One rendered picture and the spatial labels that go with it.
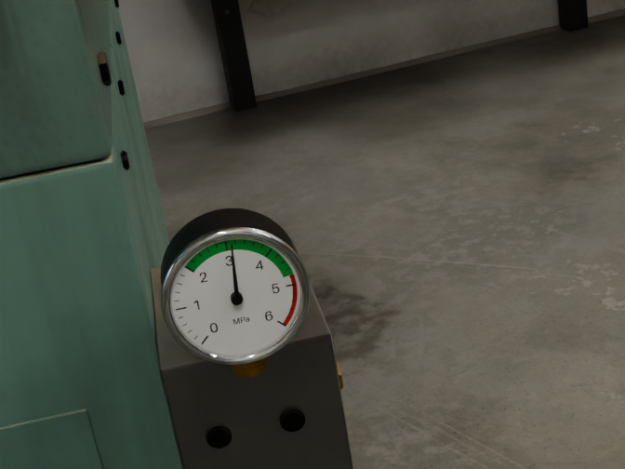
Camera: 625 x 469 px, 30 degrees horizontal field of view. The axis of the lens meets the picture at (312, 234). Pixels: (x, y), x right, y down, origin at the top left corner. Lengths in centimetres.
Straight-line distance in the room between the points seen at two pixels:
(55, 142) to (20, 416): 14
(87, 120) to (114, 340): 11
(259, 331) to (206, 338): 2
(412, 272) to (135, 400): 149
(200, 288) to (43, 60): 12
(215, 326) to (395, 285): 152
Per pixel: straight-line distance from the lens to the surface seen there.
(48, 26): 52
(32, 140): 53
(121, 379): 58
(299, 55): 322
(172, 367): 53
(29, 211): 54
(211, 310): 49
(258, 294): 49
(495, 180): 241
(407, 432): 160
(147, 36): 311
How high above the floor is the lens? 87
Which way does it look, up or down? 23 degrees down
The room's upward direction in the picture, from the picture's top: 10 degrees counter-clockwise
